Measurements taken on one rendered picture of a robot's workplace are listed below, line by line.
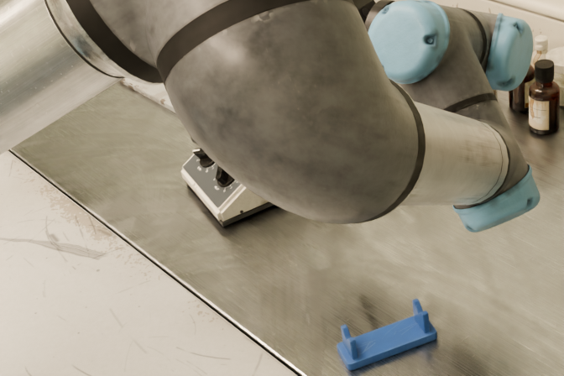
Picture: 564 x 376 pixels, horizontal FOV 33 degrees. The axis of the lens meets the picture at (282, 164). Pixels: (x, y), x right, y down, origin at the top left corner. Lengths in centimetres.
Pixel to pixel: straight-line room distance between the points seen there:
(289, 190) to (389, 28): 38
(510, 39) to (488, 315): 29
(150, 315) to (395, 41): 44
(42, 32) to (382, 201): 22
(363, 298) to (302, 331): 8
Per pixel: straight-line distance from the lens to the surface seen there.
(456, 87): 87
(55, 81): 59
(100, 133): 147
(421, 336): 100
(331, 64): 49
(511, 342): 101
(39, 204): 135
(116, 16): 54
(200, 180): 124
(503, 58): 96
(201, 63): 49
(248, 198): 119
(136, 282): 115
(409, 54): 87
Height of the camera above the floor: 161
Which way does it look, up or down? 33 degrees down
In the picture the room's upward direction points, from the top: 10 degrees counter-clockwise
